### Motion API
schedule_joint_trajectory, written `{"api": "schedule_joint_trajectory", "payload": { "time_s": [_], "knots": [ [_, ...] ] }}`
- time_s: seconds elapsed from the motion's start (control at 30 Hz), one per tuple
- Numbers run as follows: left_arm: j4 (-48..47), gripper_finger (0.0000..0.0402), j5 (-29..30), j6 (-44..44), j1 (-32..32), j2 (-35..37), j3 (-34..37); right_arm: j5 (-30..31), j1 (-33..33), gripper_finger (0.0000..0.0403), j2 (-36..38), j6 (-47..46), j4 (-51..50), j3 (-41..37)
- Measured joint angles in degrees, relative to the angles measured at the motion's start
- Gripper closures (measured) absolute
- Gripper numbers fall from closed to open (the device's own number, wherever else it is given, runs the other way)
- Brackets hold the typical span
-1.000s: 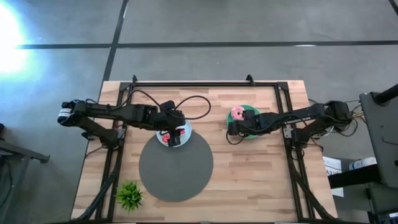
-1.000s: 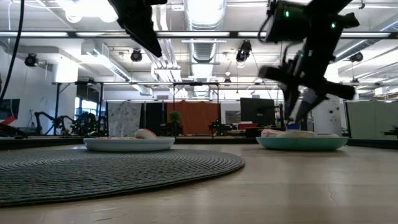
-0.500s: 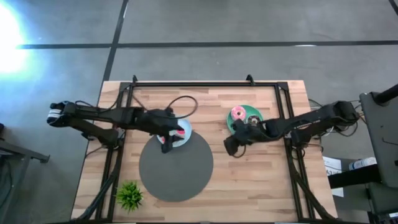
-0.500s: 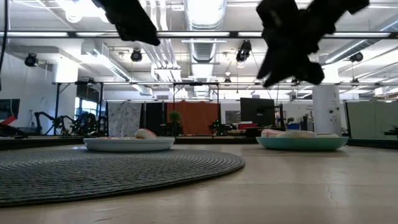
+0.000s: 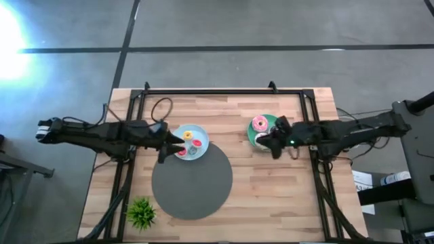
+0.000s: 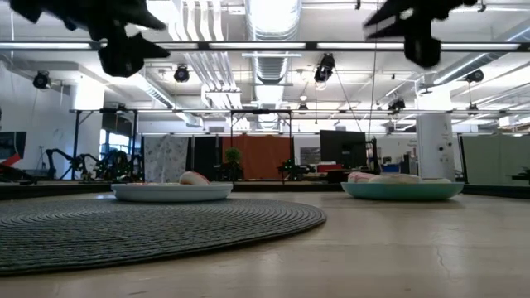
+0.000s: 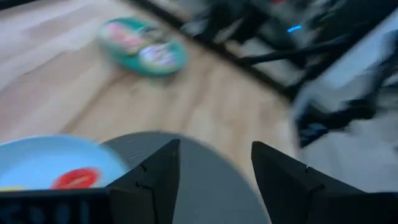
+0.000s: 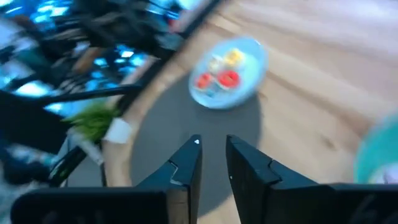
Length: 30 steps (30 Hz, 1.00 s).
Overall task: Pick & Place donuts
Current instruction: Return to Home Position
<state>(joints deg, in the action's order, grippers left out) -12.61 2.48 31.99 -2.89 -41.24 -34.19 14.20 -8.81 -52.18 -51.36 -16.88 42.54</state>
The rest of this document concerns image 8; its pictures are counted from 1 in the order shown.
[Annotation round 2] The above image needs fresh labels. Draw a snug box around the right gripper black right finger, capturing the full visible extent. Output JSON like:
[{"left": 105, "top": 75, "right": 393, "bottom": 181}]
[{"left": 226, "top": 134, "right": 398, "bottom": 224}]

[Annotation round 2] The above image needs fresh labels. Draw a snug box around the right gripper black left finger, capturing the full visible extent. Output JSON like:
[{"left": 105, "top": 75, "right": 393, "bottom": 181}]
[{"left": 11, "top": 134, "right": 203, "bottom": 224}]

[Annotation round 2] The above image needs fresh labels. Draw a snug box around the small orange donut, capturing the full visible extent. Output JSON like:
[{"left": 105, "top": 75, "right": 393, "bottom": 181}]
[
  {"left": 224, "top": 49, "right": 245, "bottom": 67},
  {"left": 195, "top": 73, "right": 214, "bottom": 90}
]

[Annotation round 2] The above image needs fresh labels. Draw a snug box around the large orange donut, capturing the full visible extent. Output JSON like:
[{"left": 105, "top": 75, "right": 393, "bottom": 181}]
[{"left": 216, "top": 70, "right": 241, "bottom": 90}]

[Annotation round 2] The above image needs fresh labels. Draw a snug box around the round grey woven mat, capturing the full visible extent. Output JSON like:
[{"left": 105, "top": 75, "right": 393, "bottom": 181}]
[{"left": 130, "top": 73, "right": 262, "bottom": 218}]

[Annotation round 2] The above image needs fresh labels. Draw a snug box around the small green potted plant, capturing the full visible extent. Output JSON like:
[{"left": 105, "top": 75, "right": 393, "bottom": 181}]
[{"left": 67, "top": 104, "right": 134, "bottom": 146}]

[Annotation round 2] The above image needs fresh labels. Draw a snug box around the light blue plate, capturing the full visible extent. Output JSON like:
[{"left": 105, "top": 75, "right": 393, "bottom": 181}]
[{"left": 188, "top": 36, "right": 269, "bottom": 110}]

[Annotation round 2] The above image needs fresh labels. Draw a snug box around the green plate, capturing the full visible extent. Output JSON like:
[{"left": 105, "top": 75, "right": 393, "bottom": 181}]
[{"left": 353, "top": 114, "right": 398, "bottom": 184}]

